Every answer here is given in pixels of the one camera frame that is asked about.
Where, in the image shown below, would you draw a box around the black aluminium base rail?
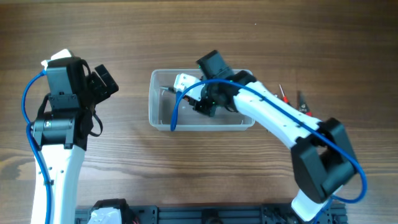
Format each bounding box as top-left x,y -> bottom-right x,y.
74,201 -> 348,224

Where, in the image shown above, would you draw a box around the orange black needle-nose pliers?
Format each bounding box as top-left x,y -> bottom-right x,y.
159,86 -> 175,92

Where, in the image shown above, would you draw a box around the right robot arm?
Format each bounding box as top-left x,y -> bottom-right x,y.
194,50 -> 367,223

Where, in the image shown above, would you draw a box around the blue cable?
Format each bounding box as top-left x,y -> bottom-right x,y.
21,70 -> 52,224
170,78 -> 368,224

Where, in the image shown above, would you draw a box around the right blue cable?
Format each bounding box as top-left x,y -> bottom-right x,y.
170,78 -> 368,224

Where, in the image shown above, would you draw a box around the red handled snips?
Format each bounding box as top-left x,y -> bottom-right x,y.
298,91 -> 313,116

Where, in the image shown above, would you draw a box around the left blue cable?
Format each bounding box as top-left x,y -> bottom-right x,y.
21,70 -> 52,224

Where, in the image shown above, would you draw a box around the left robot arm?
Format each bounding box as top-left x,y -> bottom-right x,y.
26,56 -> 119,223

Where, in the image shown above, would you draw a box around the red black screwdriver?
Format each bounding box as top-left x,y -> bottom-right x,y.
279,84 -> 290,105

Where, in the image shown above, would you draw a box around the clear plastic container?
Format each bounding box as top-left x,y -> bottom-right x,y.
149,68 -> 255,131

